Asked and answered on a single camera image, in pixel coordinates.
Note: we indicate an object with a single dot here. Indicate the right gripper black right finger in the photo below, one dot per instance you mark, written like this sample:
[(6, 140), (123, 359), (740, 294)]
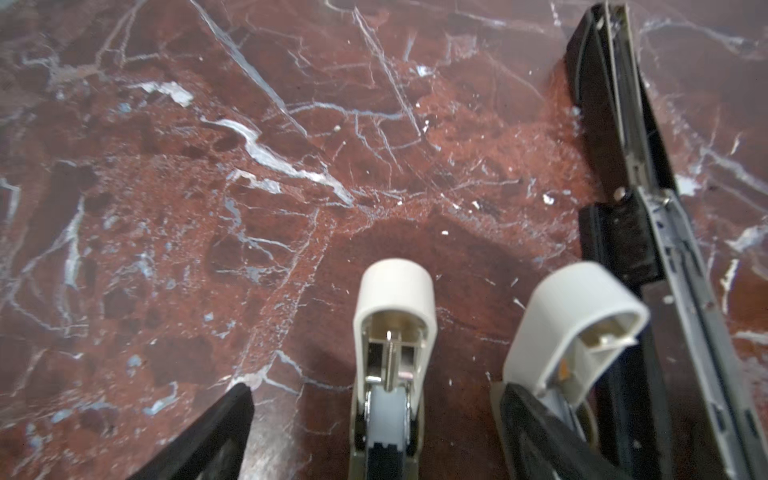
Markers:
[(541, 438)]

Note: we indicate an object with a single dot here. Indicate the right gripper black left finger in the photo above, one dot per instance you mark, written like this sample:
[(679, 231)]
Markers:
[(212, 447)]

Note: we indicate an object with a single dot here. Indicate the white mini stapler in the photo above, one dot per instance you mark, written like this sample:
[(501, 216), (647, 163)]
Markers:
[(578, 321), (394, 330)]

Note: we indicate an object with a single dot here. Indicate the black stapler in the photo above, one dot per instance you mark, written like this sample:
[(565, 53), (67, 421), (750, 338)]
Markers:
[(675, 405)]

